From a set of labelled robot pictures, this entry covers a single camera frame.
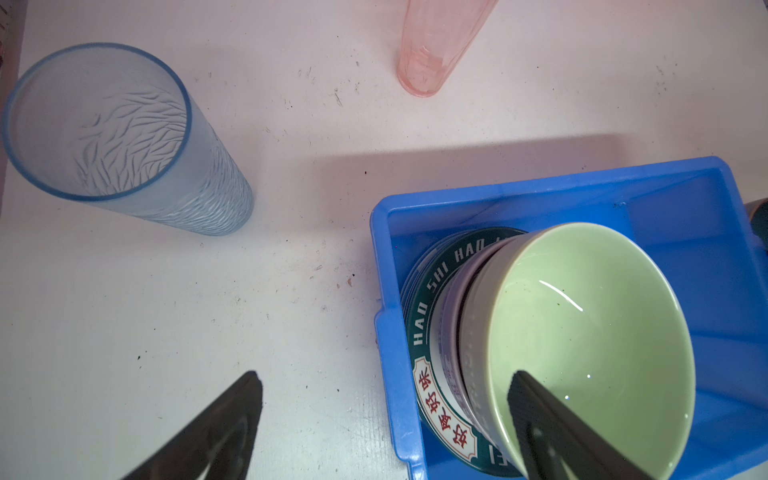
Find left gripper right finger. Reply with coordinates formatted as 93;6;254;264
507;370;649;479

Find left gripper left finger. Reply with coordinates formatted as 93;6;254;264
126;370;263;479

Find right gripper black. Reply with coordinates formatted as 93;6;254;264
744;198;768;248

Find blue plastic bin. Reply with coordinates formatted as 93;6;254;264
371;157;767;479

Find light green bowl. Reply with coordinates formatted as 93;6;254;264
458;223;696;479

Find grey lilac bowl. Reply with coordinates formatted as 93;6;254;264
431;237;512;435

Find white plate with green rim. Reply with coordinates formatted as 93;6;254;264
401;227;524;479

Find blue-grey translucent cup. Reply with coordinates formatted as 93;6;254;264
1;42;254;236

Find pink translucent cup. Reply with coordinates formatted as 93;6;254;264
396;0;498;98

